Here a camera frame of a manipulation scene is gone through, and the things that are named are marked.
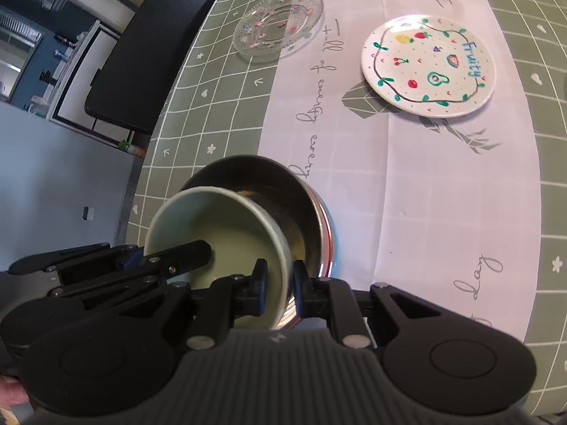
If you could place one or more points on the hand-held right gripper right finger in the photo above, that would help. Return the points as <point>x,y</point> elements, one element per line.
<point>301,292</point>

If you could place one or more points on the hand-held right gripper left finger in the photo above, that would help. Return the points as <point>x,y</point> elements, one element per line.
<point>261,290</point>

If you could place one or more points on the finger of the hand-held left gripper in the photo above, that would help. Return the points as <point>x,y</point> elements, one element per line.
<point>79,254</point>
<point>177,261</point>

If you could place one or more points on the pale green ceramic bowl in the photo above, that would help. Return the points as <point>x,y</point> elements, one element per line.
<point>221,228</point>

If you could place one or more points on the blue steel bowl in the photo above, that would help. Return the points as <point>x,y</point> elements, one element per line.
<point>292,203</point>

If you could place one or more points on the white fruit-painted plate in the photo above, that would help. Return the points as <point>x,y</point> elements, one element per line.
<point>425,66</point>

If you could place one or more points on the person's left hand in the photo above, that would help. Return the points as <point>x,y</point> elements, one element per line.
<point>11,392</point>

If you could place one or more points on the white counter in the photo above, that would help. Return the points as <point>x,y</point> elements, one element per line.
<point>84,97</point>

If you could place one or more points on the green checked tablecloth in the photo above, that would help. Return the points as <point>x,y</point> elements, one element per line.
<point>443,186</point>

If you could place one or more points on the black chair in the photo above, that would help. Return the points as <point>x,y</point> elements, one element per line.
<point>150,53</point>

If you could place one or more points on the clear patterned glass plate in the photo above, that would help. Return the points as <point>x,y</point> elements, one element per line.
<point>279,26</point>

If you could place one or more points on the white wall socket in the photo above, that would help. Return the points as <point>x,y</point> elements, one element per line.
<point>87,213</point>

